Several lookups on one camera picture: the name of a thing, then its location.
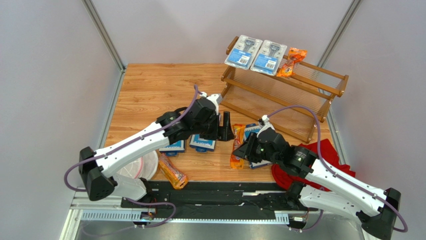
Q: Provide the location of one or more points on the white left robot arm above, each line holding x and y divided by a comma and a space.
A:
98, 169

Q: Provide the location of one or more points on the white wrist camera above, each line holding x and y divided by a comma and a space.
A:
216, 99
264, 124

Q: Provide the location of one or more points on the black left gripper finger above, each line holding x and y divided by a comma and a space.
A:
211, 133
225, 132

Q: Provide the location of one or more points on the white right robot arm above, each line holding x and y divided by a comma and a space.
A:
375, 209

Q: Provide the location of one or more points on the orange Bic razor bag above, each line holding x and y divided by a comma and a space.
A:
176, 177
236, 162
294, 57

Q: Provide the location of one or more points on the wooden two-tier shelf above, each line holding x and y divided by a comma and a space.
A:
299, 100

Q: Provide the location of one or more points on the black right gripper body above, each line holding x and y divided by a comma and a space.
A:
250, 148

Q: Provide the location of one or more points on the red cloth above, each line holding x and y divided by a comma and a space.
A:
328, 152

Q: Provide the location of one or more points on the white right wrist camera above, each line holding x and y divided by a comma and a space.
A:
264, 124

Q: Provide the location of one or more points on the aluminium slotted rail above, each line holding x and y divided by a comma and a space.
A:
138, 216

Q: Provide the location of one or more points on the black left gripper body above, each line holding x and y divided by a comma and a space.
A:
213, 121

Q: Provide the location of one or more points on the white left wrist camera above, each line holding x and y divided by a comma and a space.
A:
216, 99

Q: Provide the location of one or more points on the blue Harry's razor box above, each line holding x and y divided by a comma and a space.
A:
201, 145
253, 128
174, 149

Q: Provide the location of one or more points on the clear blister razor pack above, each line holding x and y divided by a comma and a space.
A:
243, 52
268, 58

